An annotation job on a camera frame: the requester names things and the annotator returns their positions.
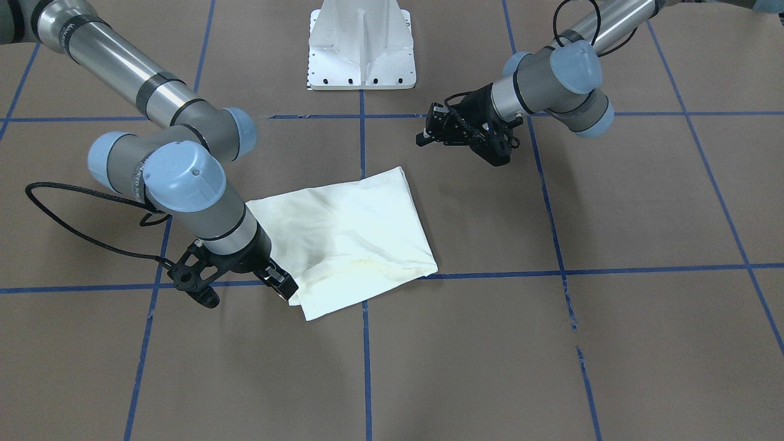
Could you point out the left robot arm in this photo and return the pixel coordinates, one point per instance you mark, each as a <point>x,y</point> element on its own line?
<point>562,79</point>

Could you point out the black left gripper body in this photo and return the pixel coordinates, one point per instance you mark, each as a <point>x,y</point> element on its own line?
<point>478,110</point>

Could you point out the white long-sleeve cat shirt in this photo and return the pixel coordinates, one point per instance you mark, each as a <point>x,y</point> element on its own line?
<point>346,243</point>

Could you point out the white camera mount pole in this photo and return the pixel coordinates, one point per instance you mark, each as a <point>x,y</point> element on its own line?
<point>360,45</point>

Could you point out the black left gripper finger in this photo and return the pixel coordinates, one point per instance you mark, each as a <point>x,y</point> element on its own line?
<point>437,122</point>

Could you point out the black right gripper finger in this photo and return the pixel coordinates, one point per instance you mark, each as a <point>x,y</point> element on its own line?
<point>277,278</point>

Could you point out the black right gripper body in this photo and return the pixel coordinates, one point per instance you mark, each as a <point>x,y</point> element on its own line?
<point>256,256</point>

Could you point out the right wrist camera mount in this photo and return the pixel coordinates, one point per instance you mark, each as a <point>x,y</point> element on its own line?
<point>186,274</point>

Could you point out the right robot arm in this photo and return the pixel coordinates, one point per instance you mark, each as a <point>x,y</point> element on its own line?
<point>176,170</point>

